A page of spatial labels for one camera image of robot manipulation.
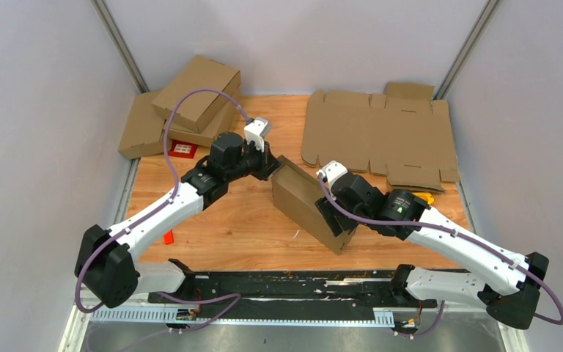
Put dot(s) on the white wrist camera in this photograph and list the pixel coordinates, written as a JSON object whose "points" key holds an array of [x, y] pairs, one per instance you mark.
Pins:
{"points": [[256, 131], [331, 172]]}

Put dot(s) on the flat-lying folded cardboard box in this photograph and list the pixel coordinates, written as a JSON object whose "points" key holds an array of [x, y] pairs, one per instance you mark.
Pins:
{"points": [[143, 132]]}

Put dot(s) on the flat cardboard sheet stack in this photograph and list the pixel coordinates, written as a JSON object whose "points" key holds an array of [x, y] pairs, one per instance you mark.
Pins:
{"points": [[403, 134]]}

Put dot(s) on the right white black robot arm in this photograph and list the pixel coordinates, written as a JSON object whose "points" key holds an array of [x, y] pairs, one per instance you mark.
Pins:
{"points": [[506, 284]]}

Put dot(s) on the red plastic tray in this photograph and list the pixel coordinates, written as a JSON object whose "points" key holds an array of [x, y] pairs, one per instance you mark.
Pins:
{"points": [[181, 149]]}

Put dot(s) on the aluminium corner post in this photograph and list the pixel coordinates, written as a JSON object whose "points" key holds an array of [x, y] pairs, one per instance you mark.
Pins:
{"points": [[473, 37], [107, 19]]}

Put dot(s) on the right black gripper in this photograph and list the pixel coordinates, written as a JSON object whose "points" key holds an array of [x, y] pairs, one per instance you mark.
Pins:
{"points": [[331, 219]]}

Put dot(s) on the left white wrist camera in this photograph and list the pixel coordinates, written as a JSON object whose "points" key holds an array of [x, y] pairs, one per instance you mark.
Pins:
{"points": [[256, 131]]}

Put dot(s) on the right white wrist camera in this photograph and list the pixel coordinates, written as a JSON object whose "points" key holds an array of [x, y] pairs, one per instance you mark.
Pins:
{"points": [[331, 172]]}

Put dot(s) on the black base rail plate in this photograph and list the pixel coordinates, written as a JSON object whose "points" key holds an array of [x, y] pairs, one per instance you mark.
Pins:
{"points": [[301, 295]]}

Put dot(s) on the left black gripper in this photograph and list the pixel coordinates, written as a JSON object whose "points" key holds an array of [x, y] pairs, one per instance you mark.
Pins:
{"points": [[269, 163]]}

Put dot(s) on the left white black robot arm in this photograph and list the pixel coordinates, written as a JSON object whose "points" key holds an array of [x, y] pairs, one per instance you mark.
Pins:
{"points": [[107, 259]]}

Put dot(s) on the left aluminium corner post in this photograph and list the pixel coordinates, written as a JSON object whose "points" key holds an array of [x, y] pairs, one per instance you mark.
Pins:
{"points": [[107, 19]]}

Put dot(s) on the yellow plastic triangle piece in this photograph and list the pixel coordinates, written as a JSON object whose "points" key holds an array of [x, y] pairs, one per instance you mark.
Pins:
{"points": [[426, 196]]}

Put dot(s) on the right aluminium corner post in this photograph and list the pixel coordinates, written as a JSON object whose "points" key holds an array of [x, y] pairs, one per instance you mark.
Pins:
{"points": [[473, 37]]}

